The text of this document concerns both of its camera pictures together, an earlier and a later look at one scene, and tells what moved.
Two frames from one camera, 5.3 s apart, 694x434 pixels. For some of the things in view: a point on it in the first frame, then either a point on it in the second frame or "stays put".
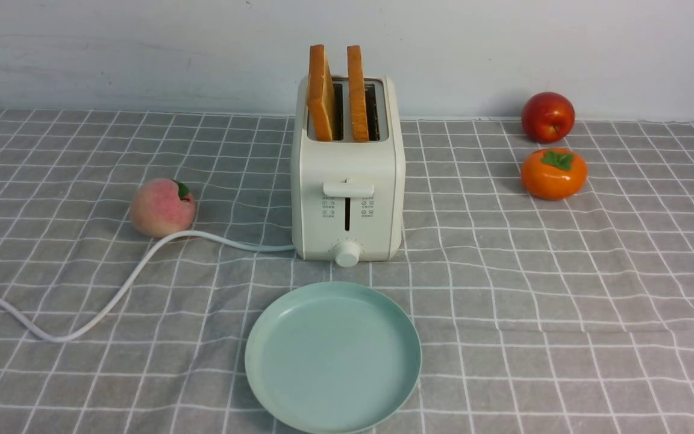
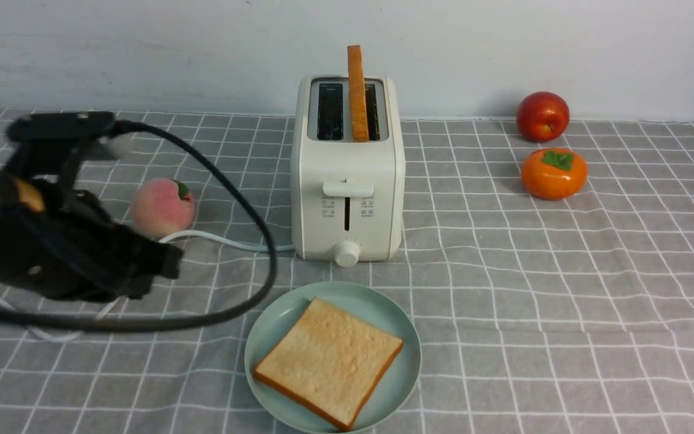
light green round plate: [333, 357] stays put
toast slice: [320, 96] -> [329, 363]
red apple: [547, 117] stays put
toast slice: [358, 99] stays put
